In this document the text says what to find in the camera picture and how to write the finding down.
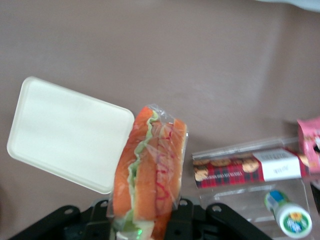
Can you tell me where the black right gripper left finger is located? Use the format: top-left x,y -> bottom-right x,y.
9,198 -> 113,240

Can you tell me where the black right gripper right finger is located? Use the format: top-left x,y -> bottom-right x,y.
166,197 -> 272,240

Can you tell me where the triangle sandwich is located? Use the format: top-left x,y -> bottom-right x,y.
106,103 -> 189,240

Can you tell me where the cream rectangular tray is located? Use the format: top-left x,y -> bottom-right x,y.
6,76 -> 136,195

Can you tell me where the clear acrylic stepped stand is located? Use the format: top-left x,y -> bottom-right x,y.
191,136 -> 320,226

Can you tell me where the red plaid cookie box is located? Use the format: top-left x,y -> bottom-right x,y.
192,147 -> 311,189

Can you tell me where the green gum bottle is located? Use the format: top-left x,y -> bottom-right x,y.
264,189 -> 313,238

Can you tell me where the pink cartoon snack pack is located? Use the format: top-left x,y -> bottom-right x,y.
296,117 -> 320,176

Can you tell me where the brown table cover sheet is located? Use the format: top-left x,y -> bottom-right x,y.
0,0 -> 320,240

